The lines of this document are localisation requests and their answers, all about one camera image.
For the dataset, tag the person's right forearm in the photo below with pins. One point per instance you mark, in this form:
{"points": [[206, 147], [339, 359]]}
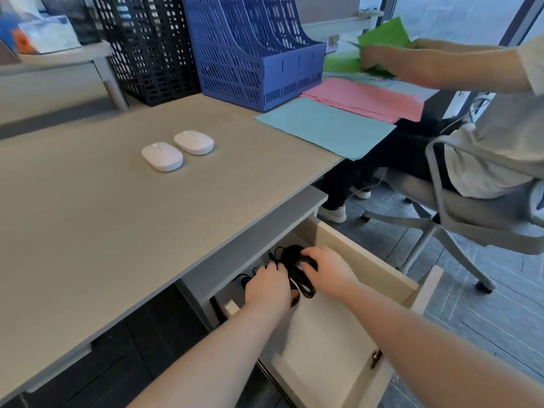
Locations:
{"points": [[425, 348]]}

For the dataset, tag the person's left hand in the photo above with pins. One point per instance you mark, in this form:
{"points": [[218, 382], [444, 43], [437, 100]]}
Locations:
{"points": [[267, 288]]}

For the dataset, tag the light blue paper sheet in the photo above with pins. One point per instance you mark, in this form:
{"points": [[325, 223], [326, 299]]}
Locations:
{"points": [[327, 127]]}

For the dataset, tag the grey desk riser shelf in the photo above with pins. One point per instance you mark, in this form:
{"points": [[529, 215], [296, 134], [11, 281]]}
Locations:
{"points": [[63, 65]]}

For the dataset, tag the person's left forearm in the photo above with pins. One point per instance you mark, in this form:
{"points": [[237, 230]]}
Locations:
{"points": [[212, 361]]}

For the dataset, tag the black plastic file rack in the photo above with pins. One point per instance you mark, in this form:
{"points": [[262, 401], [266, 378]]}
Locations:
{"points": [[144, 50]]}

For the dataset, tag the clear tissue box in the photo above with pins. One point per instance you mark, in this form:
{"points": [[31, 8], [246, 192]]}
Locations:
{"points": [[46, 36]]}

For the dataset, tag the person's left fingers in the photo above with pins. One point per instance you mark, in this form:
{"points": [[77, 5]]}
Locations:
{"points": [[274, 268]]}

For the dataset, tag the blue plastic file rack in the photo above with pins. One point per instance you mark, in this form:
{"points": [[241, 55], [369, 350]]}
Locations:
{"points": [[250, 50]]}

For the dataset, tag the person's right hand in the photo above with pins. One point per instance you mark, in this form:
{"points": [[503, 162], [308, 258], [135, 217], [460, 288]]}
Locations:
{"points": [[331, 267]]}

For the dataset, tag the person's right fingers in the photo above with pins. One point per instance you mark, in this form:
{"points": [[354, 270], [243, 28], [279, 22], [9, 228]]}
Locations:
{"points": [[309, 257]]}

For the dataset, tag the grey office chair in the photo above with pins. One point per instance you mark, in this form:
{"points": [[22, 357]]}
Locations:
{"points": [[467, 216]]}

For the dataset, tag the pink paper sheets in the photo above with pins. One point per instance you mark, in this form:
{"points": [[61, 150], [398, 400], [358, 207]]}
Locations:
{"points": [[365, 99]]}

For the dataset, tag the green paper sheet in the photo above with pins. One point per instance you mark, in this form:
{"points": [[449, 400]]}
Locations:
{"points": [[382, 36]]}

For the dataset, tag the beige wooden drawer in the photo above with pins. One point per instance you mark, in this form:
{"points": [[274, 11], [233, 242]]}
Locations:
{"points": [[331, 335]]}

